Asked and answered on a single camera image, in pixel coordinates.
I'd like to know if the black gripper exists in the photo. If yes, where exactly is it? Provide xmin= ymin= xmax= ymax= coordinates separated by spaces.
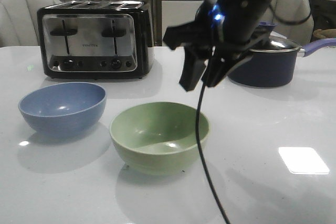
xmin=163 ymin=3 xmax=265 ymax=92

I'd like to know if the green bowl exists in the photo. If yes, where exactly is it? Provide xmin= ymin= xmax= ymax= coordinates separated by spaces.
xmin=109 ymin=102 xmax=199 ymax=176

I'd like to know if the blue bowl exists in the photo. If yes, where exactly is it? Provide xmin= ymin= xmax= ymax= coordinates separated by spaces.
xmin=18 ymin=82 xmax=107 ymax=138

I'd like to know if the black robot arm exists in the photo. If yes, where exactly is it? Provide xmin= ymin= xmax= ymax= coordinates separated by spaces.
xmin=163 ymin=0 xmax=272 ymax=91

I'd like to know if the dark blue cooking pot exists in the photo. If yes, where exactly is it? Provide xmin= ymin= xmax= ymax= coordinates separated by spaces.
xmin=228 ymin=38 xmax=335 ymax=88

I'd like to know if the glass pot lid blue knob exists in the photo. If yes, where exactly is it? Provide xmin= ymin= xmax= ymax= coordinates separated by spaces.
xmin=250 ymin=22 xmax=300 ymax=52

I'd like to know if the beige armchair right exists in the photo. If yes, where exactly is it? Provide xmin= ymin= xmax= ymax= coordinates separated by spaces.
xmin=261 ymin=0 xmax=314 ymax=45

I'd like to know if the beige armchair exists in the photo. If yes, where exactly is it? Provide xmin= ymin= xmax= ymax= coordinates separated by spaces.
xmin=1 ymin=0 xmax=61 ymax=47
xmin=261 ymin=0 xmax=314 ymax=45

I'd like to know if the woven basket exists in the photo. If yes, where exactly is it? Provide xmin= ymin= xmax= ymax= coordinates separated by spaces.
xmin=312 ymin=28 xmax=336 ymax=41

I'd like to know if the black chrome four-slot toaster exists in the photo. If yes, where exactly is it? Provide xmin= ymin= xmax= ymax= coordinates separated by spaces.
xmin=37 ymin=1 xmax=154 ymax=79

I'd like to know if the beige armchair left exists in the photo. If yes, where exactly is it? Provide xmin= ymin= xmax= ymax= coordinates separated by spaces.
xmin=1 ymin=0 xmax=61 ymax=47

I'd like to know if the black cable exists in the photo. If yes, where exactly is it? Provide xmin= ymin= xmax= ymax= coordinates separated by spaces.
xmin=195 ymin=82 xmax=232 ymax=224

